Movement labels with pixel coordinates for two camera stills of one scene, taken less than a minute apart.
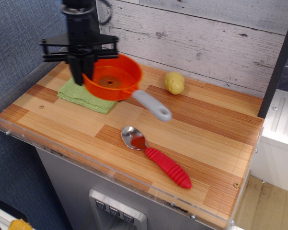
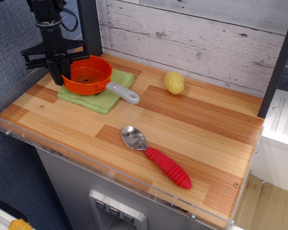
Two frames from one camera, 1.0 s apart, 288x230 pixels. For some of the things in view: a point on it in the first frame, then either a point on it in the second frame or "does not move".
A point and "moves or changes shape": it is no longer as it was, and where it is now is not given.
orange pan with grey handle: [115, 77] moves or changes shape
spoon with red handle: [133, 138] does not move
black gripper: [84, 44] -> [54, 46]
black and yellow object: [4, 217] does not move
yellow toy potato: [174, 82] does not move
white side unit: [275, 159] does not move
